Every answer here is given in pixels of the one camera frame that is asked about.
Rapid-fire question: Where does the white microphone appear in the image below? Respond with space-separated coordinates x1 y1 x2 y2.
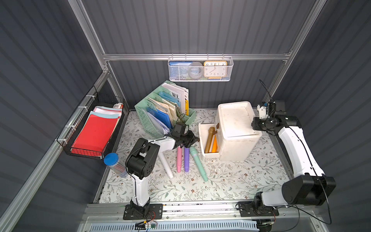
158 152 174 179

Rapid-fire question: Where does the white bottom drawer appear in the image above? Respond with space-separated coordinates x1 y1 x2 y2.
198 123 220 161

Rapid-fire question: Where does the red paper folder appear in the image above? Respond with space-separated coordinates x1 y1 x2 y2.
71 111 121 156

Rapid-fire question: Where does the pink microphone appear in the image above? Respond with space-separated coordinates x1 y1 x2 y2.
176 146 183 173

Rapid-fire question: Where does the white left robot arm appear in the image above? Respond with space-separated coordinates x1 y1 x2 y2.
125 122 200 208

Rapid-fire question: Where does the mint green file organizer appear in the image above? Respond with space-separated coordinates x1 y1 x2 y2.
135 81 197 138

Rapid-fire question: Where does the white magazine in organizer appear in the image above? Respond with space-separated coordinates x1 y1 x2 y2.
161 82 189 116

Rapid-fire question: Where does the yellow alarm clock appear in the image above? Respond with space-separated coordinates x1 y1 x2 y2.
203 61 228 79

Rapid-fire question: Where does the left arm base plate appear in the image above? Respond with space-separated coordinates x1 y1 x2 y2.
123 201 163 220

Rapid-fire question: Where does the white three-drawer storage unit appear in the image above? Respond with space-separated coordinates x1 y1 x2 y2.
215 101 262 161

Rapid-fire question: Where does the blue folder in organizer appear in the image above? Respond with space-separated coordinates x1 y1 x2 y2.
146 107 173 129

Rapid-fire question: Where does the white wire hanging basket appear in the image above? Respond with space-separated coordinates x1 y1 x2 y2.
168 55 234 82

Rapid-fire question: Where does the blue box in basket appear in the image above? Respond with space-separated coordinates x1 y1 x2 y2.
168 61 192 81

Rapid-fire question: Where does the blue-lid clear jar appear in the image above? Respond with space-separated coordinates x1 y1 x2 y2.
103 153 128 178

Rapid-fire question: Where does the black wire wall tray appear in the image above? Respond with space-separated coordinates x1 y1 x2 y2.
57 88 125 160

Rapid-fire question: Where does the purple microphone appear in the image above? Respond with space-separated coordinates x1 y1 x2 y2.
184 147 189 173

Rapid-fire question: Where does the gold microphone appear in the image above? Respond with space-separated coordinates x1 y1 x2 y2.
204 127 215 153

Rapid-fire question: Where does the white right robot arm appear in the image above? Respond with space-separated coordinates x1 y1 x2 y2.
251 100 336 207

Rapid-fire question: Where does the white ribbed front cover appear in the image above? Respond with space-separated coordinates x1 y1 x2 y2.
84 219 259 232

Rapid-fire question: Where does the orange microphone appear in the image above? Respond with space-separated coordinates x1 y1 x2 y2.
211 135 218 153

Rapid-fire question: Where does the grey tape roll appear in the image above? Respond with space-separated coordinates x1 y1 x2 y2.
188 61 204 79

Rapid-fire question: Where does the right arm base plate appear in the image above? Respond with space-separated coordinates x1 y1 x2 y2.
235 201 279 217

